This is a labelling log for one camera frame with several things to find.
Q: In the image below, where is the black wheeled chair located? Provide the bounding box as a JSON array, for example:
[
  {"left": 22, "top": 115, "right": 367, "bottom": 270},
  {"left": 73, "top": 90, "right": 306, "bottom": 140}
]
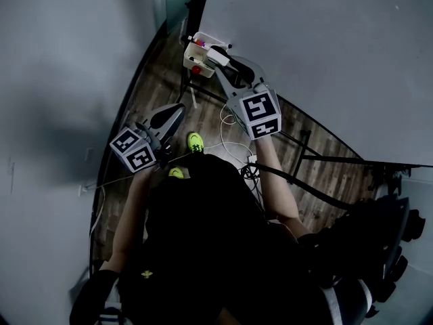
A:
[{"left": 297, "top": 194, "right": 427, "bottom": 314}]

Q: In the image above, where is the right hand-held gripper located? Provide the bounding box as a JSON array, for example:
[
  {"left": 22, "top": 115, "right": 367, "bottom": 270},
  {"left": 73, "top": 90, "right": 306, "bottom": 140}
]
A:
[{"left": 216, "top": 56, "right": 283, "bottom": 142}]

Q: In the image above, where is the thick black cable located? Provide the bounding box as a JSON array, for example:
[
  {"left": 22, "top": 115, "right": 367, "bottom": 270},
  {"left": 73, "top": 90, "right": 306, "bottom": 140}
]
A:
[{"left": 240, "top": 162, "right": 359, "bottom": 213}]

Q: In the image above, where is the large white whiteboard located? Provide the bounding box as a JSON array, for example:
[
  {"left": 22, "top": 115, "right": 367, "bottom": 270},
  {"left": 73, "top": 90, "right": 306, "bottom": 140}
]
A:
[{"left": 198, "top": 0, "right": 433, "bottom": 167}]

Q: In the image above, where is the person's left forearm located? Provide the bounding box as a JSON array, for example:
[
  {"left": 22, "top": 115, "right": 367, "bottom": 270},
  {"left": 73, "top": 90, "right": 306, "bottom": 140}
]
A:
[{"left": 107, "top": 166, "right": 160, "bottom": 272}]

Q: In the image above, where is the white plastic marker tray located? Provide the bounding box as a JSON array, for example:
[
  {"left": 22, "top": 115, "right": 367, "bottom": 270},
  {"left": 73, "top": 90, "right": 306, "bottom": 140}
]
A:
[{"left": 183, "top": 31, "right": 234, "bottom": 79}]

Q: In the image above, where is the thin white wall cable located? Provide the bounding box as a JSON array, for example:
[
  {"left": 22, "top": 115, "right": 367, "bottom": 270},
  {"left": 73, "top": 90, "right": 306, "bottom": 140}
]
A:
[{"left": 88, "top": 154, "right": 190, "bottom": 240}]

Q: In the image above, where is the black whiteboard stand frame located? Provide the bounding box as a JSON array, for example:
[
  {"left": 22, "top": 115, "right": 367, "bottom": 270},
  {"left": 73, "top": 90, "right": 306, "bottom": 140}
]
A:
[{"left": 178, "top": 0, "right": 376, "bottom": 186}]

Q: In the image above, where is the white floor cable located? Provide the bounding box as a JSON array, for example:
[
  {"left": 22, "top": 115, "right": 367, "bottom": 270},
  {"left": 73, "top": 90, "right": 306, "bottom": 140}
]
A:
[{"left": 202, "top": 102, "right": 255, "bottom": 164}]

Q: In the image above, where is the person's right neon green shoe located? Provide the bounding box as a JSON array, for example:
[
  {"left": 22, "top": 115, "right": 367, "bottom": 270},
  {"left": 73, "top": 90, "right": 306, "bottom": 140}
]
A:
[{"left": 187, "top": 131, "right": 206, "bottom": 156}]

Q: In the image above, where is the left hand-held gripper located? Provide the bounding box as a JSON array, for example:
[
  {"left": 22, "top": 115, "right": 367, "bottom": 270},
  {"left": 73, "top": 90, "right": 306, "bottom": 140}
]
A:
[{"left": 110, "top": 102, "right": 187, "bottom": 173}]

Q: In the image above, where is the person's black clothing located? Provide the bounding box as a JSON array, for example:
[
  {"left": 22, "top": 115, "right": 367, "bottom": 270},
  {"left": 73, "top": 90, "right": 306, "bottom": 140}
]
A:
[{"left": 69, "top": 153, "right": 376, "bottom": 325}]

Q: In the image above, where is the white whiteboard eraser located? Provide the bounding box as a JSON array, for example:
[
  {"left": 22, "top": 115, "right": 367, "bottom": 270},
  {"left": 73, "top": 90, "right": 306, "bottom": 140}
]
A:
[{"left": 206, "top": 45, "right": 231, "bottom": 66}]

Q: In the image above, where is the person's right forearm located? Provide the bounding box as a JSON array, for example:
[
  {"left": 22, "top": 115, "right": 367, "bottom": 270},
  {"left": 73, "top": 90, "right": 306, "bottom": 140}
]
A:
[{"left": 253, "top": 134, "right": 314, "bottom": 238}]

